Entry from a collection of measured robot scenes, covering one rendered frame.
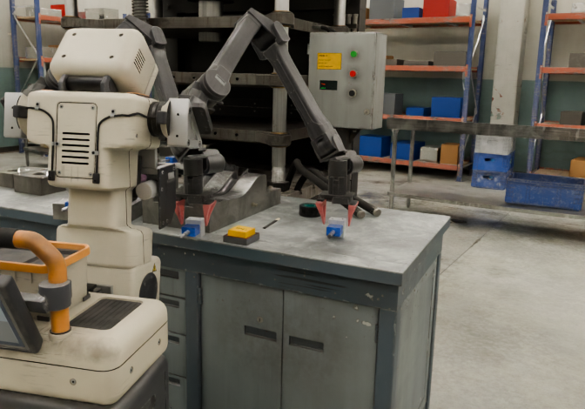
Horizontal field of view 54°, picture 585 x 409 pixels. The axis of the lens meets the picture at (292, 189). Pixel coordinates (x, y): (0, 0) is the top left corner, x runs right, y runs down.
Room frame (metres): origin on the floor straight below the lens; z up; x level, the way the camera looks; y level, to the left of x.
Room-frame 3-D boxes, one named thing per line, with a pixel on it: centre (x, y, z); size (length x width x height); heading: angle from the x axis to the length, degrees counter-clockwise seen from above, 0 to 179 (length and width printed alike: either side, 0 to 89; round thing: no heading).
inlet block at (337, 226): (1.69, -0.13, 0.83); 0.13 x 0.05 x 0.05; 164
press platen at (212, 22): (3.05, 0.43, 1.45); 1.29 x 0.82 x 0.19; 65
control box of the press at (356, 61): (2.55, -0.22, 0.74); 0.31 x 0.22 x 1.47; 65
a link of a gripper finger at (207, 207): (1.68, 0.27, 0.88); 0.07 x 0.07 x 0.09; 79
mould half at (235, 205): (2.01, 0.27, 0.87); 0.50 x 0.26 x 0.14; 155
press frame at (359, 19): (3.48, 0.25, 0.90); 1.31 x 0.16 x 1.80; 65
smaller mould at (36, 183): (2.32, 1.01, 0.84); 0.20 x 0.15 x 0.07; 155
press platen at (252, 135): (3.05, 0.42, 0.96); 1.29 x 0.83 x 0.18; 65
